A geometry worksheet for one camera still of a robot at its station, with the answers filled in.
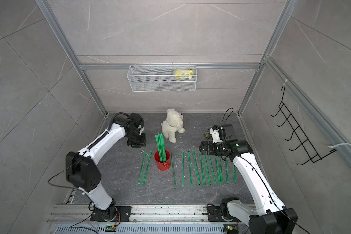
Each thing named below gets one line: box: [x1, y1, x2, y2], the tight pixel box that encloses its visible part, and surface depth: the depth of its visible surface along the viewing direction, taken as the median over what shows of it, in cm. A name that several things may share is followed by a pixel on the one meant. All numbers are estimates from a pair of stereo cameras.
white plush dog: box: [160, 108, 186, 144], surface depth 97 cm
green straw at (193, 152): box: [192, 149, 201, 186], surface depth 92 cm
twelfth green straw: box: [137, 150, 147, 185], surface depth 90 cm
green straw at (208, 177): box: [203, 155, 212, 186], surface depth 88 cm
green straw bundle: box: [155, 132, 167, 163], surface depth 85 cm
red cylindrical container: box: [154, 149, 172, 172], surface depth 87 cm
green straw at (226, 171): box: [225, 158, 230, 185], surface depth 88 cm
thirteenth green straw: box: [142, 150, 153, 185], surface depth 91 cm
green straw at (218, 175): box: [214, 156, 221, 184], surface depth 88 cm
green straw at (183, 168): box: [181, 151, 185, 187], surface depth 90 cm
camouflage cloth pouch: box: [203, 132, 213, 140], surface depth 106 cm
